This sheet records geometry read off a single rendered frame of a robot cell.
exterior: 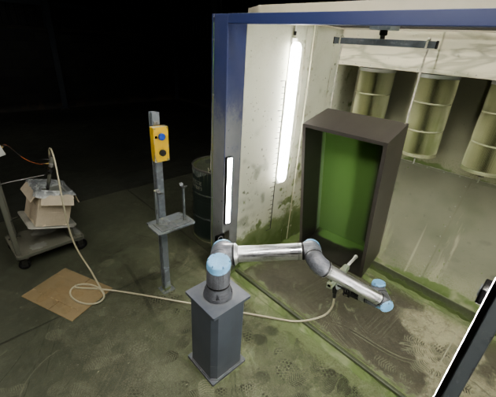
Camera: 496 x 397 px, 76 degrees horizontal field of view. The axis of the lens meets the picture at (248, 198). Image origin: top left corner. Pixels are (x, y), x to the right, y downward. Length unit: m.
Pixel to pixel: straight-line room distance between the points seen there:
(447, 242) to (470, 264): 0.25
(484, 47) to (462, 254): 1.72
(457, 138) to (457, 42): 0.91
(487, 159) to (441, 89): 0.68
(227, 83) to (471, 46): 1.85
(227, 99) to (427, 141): 1.85
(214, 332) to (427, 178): 2.58
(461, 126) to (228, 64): 2.23
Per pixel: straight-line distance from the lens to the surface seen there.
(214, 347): 2.27
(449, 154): 3.63
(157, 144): 2.38
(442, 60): 3.15
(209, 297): 2.08
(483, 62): 3.08
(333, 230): 3.13
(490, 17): 1.61
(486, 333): 1.51
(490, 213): 3.56
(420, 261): 3.51
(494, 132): 3.11
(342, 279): 2.12
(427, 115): 3.26
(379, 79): 3.45
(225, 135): 2.53
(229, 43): 2.45
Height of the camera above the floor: 2.12
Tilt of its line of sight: 26 degrees down
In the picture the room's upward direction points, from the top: 4 degrees clockwise
